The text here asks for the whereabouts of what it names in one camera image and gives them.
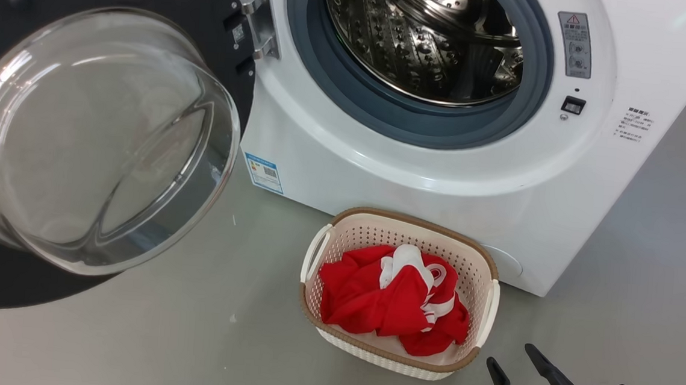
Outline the red and white garment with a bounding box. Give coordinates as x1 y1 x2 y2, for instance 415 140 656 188
313 238 476 361

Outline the dark grey glass washer door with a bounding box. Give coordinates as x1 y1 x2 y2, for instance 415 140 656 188
0 0 262 327

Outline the cream laundry basket brown rim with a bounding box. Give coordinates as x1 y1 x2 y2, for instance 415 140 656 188
293 202 507 385

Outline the white front-load washing machine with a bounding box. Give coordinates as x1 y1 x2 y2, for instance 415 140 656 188
201 0 686 308

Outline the blue energy label sticker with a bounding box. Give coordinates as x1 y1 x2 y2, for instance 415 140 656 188
242 152 287 196

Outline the grey warning sticker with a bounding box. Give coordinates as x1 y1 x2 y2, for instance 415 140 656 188
553 11 596 80

